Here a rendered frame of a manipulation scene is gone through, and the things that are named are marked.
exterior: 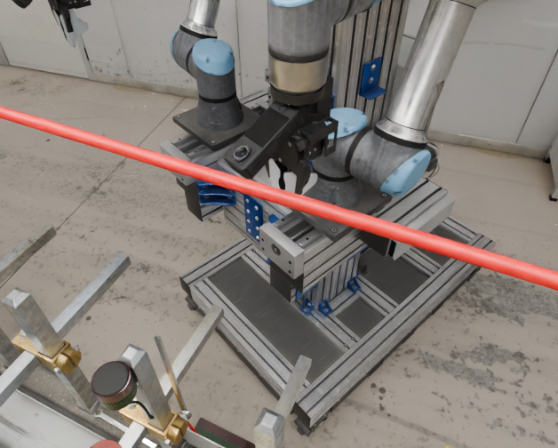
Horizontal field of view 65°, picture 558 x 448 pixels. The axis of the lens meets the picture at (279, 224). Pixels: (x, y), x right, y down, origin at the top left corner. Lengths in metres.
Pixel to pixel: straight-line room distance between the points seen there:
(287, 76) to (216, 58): 0.77
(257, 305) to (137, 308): 0.64
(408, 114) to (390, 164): 0.11
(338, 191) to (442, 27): 0.41
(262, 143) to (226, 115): 0.81
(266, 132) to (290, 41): 0.12
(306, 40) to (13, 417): 1.21
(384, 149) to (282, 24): 0.47
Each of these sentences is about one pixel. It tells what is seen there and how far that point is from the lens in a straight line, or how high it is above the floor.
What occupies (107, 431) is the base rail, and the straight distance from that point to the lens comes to 1.23.
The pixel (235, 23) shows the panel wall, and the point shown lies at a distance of 3.36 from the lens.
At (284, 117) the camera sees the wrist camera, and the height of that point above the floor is 1.49.
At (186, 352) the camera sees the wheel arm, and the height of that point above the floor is 0.86.
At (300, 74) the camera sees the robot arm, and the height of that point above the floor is 1.55.
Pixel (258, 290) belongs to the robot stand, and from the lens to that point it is 1.97.
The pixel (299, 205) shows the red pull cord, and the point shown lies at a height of 1.64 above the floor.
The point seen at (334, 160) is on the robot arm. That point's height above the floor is 1.19.
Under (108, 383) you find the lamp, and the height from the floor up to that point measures 1.14.
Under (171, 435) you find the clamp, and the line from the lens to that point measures 1.00.
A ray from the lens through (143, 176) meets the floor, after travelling 3.01.
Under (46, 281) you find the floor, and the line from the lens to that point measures 2.56.
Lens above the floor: 1.79
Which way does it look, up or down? 45 degrees down
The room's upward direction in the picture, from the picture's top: straight up
